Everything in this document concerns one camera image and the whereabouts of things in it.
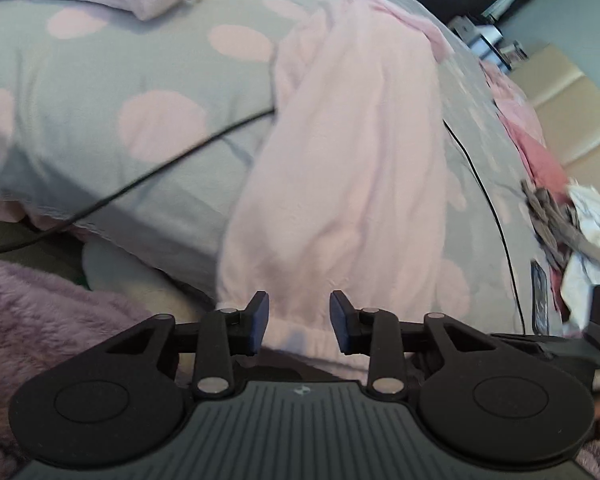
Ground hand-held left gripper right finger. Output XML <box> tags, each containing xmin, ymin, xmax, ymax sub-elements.
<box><xmin>329</xmin><ymin>290</ymin><xmax>501</xmax><ymax>402</ymax></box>

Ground taupe garment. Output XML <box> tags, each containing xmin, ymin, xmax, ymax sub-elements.
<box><xmin>521</xmin><ymin>179</ymin><xmax>600</xmax><ymax>272</ymax></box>

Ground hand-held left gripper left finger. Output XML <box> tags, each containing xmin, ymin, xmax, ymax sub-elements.
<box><xmin>102</xmin><ymin>291</ymin><xmax>270</xmax><ymax>401</ymax></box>

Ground white nightstand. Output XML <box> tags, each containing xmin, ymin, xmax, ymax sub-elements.
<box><xmin>450</xmin><ymin>15</ymin><xmax>531</xmax><ymax>75</ymax></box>

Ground rose pink cloth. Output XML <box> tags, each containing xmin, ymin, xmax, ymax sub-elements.
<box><xmin>502</xmin><ymin>115</ymin><xmax>572</xmax><ymax>192</ymax></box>

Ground pink fleece pajama pants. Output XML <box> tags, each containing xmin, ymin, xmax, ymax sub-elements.
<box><xmin>216</xmin><ymin>0</ymin><xmax>458</xmax><ymax>378</ymax></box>

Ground black cable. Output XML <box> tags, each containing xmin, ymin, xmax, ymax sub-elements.
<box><xmin>0</xmin><ymin>107</ymin><xmax>528</xmax><ymax>333</ymax></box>

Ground black smartphone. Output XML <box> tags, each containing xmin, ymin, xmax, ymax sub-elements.
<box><xmin>529</xmin><ymin>260</ymin><xmax>550</xmax><ymax>336</ymax></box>

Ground person's purple fleece robe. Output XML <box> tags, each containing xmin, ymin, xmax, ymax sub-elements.
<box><xmin>0</xmin><ymin>255</ymin><xmax>201</xmax><ymax>471</ymax></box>

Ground light pink pillow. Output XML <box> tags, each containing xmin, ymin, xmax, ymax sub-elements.
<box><xmin>480</xmin><ymin>59</ymin><xmax>547</xmax><ymax>147</ymax></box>

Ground beige padded headboard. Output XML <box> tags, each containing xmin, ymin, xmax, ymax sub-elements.
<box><xmin>509</xmin><ymin>42</ymin><xmax>600</xmax><ymax>186</ymax></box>

